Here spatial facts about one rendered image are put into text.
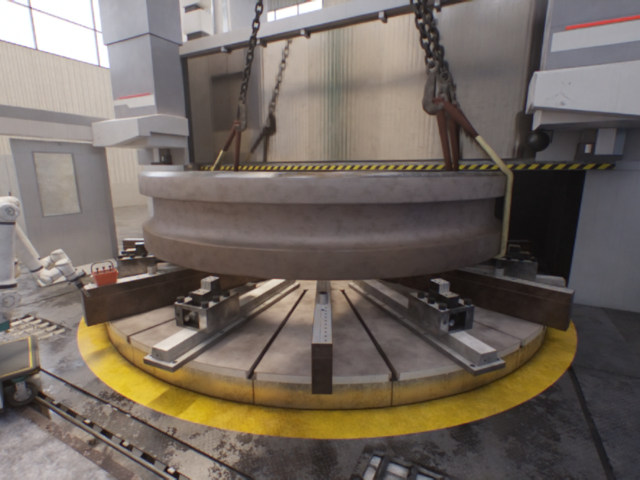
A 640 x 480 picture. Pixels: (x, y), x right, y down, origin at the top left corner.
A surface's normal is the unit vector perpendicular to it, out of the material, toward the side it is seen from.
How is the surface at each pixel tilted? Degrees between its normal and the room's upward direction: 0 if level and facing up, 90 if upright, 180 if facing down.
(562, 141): 90
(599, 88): 90
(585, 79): 90
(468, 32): 90
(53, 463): 0
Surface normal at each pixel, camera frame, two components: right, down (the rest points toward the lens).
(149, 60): -0.46, 0.18
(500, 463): 0.00, -0.98
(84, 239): 0.89, 0.09
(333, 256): 0.02, 0.20
